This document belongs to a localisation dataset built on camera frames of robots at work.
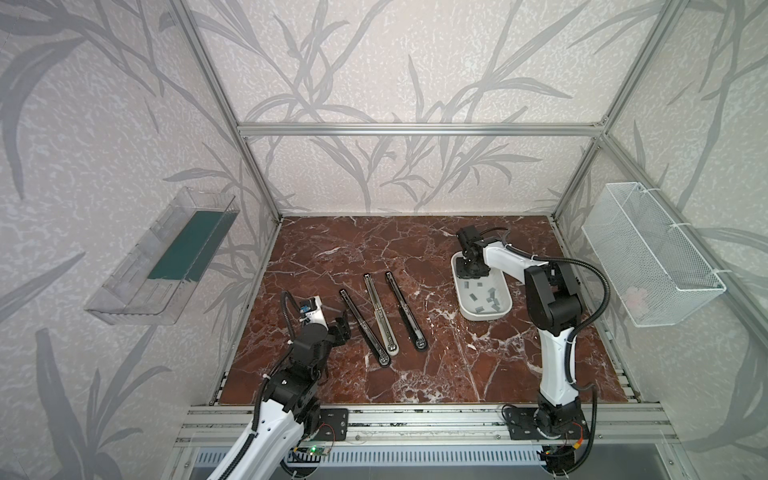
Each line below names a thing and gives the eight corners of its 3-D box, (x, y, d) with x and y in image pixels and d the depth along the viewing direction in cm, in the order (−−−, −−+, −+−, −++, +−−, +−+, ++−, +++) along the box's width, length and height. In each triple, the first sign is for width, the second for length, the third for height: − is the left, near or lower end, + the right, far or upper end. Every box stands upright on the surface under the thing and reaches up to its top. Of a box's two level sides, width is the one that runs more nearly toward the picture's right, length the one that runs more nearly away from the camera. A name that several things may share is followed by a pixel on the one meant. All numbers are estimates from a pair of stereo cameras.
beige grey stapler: (389, 357, 87) (388, 354, 85) (362, 279, 104) (361, 275, 102) (399, 353, 87) (399, 350, 85) (371, 276, 105) (370, 272, 103)
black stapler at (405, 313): (416, 352, 88) (416, 349, 85) (380, 279, 104) (380, 274, 102) (428, 347, 89) (428, 343, 86) (390, 275, 105) (390, 270, 103)
